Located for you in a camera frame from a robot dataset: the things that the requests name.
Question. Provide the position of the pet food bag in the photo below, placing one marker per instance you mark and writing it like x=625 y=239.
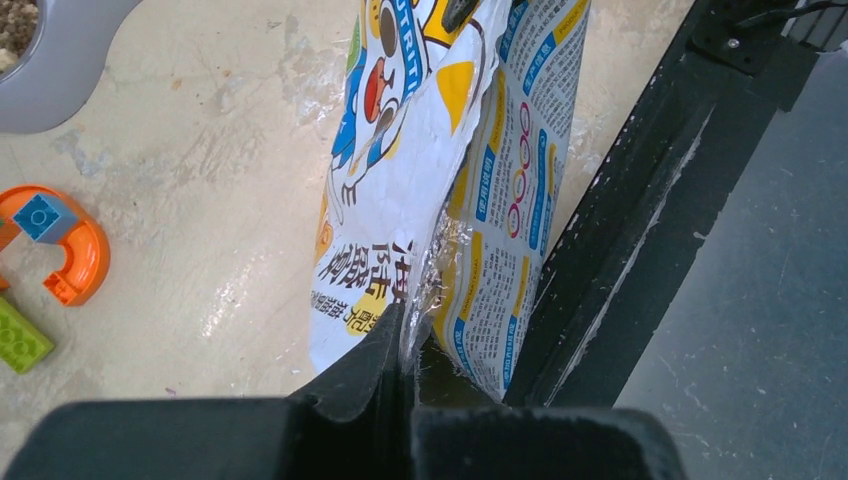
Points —
x=444 y=176

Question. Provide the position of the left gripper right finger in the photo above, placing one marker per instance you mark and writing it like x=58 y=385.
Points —
x=458 y=432

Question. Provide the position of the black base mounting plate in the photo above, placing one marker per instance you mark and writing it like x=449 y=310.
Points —
x=631 y=241

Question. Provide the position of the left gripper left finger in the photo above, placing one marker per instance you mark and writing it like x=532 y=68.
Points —
x=337 y=426

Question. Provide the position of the grey double pet bowl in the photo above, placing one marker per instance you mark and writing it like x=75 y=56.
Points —
x=62 y=65

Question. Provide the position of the orange green toy block piece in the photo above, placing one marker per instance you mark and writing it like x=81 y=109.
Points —
x=51 y=217

